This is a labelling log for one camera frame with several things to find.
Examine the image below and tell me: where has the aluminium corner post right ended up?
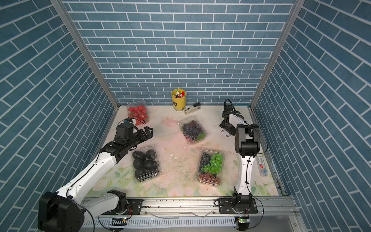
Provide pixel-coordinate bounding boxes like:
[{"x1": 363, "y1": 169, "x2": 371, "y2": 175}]
[{"x1": 250, "y1": 0, "x2": 305, "y2": 109}]

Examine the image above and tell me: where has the aluminium corner post left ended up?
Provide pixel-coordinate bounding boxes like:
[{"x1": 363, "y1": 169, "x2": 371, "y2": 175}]
[{"x1": 50, "y1": 0, "x2": 119, "y2": 110}]

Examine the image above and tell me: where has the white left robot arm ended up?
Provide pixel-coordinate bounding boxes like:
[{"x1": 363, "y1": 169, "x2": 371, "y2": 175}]
[{"x1": 38, "y1": 118, "x2": 154, "y2": 232}]

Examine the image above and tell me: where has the clear box of mixed grapes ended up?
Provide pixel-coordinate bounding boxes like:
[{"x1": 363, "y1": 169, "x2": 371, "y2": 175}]
[{"x1": 195, "y1": 149, "x2": 225, "y2": 186}]

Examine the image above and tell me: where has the aluminium corner post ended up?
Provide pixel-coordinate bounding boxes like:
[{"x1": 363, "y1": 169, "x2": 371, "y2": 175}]
[
  {"x1": 250, "y1": 0, "x2": 305, "y2": 109},
  {"x1": 50, "y1": 0, "x2": 119, "y2": 110}
]

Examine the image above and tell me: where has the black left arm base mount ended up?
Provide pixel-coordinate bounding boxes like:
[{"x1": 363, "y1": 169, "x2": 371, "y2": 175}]
[{"x1": 103, "y1": 189, "x2": 144, "y2": 216}]

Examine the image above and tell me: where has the yellow pen cup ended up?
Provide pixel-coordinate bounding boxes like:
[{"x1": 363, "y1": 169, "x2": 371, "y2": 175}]
[{"x1": 171, "y1": 89, "x2": 186, "y2": 111}]

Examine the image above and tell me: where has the clear box of strawberries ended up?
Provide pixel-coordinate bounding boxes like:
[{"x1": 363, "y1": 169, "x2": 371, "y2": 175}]
[{"x1": 127, "y1": 101, "x2": 149, "y2": 126}]

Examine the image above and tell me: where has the clear box of avocados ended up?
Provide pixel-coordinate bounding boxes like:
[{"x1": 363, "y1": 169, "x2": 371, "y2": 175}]
[{"x1": 132, "y1": 146, "x2": 160, "y2": 182}]

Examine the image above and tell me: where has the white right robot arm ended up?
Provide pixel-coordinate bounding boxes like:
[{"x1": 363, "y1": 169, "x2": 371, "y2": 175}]
[{"x1": 219, "y1": 99, "x2": 261, "y2": 196}]

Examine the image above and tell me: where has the grey desk stapler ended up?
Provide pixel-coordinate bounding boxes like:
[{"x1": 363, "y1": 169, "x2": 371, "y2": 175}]
[{"x1": 184, "y1": 102, "x2": 201, "y2": 115}]

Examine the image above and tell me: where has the clear box of blueberries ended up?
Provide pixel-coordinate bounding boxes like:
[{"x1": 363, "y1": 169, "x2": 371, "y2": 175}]
[{"x1": 178, "y1": 116, "x2": 207, "y2": 144}]

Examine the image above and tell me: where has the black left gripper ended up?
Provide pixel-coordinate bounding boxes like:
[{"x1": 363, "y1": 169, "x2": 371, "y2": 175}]
[{"x1": 126, "y1": 126, "x2": 154, "y2": 150}]

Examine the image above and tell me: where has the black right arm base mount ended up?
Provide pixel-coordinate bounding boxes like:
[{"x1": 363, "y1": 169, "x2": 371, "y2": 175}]
[{"x1": 214, "y1": 189, "x2": 258, "y2": 215}]

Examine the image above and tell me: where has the white label strip on table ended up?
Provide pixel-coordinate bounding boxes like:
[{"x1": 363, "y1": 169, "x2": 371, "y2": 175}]
[{"x1": 257, "y1": 156, "x2": 268, "y2": 177}]

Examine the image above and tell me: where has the white fruit sticker sheet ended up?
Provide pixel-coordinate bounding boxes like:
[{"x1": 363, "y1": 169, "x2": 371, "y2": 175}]
[{"x1": 221, "y1": 130, "x2": 232, "y2": 138}]

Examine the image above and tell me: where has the aluminium front rail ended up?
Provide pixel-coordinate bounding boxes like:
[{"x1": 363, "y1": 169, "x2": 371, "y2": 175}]
[{"x1": 57, "y1": 195, "x2": 302, "y2": 221}]

